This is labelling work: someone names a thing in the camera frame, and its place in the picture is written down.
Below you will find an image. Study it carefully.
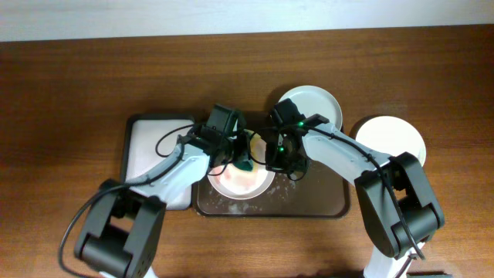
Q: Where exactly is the green and yellow sponge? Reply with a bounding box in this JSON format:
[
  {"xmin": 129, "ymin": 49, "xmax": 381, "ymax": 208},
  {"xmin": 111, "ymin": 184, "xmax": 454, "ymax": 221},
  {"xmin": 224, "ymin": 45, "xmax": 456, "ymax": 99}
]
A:
[{"xmin": 234, "ymin": 160, "xmax": 254, "ymax": 171}]

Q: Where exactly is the pink stained plate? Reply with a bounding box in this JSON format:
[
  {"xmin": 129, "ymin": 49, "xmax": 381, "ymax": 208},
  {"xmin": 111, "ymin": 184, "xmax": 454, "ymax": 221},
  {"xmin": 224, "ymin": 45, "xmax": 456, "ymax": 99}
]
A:
[{"xmin": 207, "ymin": 130, "xmax": 275, "ymax": 200}]

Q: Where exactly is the light green stained plate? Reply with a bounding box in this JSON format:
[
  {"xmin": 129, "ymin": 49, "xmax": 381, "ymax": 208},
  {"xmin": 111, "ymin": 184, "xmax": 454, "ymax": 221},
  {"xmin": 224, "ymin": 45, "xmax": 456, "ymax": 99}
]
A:
[{"xmin": 279, "ymin": 85, "xmax": 343, "ymax": 130}]

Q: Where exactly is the white stained plate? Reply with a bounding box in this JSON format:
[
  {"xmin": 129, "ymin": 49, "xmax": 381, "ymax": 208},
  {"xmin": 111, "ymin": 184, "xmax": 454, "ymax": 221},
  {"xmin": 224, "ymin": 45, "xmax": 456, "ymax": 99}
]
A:
[{"xmin": 350, "ymin": 116, "xmax": 427, "ymax": 166}]

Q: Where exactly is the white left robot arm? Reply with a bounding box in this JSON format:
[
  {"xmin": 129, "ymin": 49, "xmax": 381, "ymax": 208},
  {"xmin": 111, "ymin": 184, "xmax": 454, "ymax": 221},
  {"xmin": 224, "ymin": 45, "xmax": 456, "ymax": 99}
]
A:
[{"xmin": 74, "ymin": 104, "xmax": 246, "ymax": 277}]

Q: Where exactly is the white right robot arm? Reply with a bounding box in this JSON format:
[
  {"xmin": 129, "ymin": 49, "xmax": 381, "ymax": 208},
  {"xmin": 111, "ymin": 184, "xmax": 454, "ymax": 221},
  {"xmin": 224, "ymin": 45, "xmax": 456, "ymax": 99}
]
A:
[{"xmin": 266, "ymin": 99, "xmax": 445, "ymax": 277}]

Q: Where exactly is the brown plastic tray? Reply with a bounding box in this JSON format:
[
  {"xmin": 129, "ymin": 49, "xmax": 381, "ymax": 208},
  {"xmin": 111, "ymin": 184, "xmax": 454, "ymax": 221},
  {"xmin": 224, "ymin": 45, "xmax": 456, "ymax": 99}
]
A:
[{"xmin": 192, "ymin": 161, "xmax": 350, "ymax": 219}]

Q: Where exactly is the black tray with white liner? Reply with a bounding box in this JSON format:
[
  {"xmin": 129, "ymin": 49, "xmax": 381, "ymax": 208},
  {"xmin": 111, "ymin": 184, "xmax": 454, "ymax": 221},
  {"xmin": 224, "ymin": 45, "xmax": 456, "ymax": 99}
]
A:
[{"xmin": 120, "ymin": 114, "xmax": 195, "ymax": 211}]

